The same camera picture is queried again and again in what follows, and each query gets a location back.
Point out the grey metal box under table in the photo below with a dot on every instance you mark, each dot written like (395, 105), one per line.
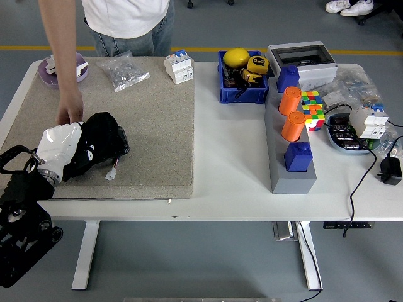
(283, 231)

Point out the white table leg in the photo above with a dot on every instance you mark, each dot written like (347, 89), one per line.
(85, 255)
(310, 270)

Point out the black power adapter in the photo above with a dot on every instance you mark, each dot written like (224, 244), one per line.
(392, 171)

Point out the purple oval dish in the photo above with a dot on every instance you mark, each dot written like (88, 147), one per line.
(47, 80)

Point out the orange cylinder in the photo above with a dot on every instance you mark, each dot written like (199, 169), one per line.
(289, 100)
(292, 127)

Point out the white plastic rail piece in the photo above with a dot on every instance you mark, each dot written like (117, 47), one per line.
(50, 64)
(82, 70)

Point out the multicolour puzzle cube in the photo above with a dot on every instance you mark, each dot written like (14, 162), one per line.
(314, 108)

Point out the yellow round tape measure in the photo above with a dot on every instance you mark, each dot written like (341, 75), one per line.
(258, 64)

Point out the clear bag of screws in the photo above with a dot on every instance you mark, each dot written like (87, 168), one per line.
(124, 70)

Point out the person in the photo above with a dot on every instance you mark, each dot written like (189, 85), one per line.
(126, 15)

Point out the clear crumpled plastic bag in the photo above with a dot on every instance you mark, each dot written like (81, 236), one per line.
(392, 141)

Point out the person's right forearm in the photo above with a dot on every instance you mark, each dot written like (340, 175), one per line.
(63, 47)

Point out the white circuit breaker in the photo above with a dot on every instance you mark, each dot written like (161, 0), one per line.
(178, 67)

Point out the black table control panel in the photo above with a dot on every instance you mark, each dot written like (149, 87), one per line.
(349, 225)

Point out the grey electrical enclosure box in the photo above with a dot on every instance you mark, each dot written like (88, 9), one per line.
(318, 74)

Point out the person's right hand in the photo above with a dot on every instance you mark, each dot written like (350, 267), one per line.
(70, 105)

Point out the yellow dome-shaped object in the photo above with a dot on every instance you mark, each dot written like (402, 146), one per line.
(236, 57)

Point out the blue plastic bin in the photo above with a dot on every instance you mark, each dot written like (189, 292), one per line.
(242, 94)

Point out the grey block holder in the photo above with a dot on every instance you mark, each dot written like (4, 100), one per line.
(292, 182)

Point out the yellow and black tape measure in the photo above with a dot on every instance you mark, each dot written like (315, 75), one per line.
(251, 77)

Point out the white breaker with blue levers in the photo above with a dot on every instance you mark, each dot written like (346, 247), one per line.
(368, 121)

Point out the clear bag of small parts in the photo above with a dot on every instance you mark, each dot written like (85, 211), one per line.
(352, 83)

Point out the light blue oval dish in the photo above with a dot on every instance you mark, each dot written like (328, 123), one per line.
(333, 141)

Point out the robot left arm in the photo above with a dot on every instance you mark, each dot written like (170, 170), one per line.
(19, 220)

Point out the dark brown small part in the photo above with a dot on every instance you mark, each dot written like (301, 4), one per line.
(231, 77)

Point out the dark components in dish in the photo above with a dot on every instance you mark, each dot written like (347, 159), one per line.
(341, 132)

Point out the blue block with knob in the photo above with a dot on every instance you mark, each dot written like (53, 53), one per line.
(287, 78)
(297, 158)

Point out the black office chair base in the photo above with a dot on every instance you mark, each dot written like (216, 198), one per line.
(381, 7)

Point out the grey-brown felt mat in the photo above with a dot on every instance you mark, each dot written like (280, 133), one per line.
(151, 135)

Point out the white shoe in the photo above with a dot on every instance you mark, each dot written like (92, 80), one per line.
(357, 8)
(337, 4)

